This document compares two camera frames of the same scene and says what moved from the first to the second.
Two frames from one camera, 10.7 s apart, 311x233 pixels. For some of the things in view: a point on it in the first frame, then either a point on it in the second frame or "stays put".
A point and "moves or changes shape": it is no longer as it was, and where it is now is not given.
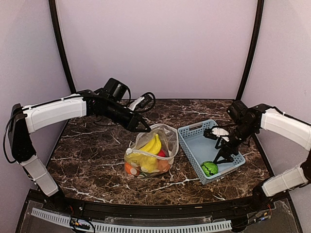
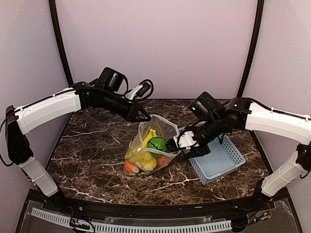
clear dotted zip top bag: [152, 153] moves or changes shape
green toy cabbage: [209, 168] -> [158, 143]
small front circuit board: [75, 223] stays put
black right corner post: [260, 14] stays put
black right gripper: [225, 145] -> [194, 152]
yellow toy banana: [154, 146] -> [152, 134]
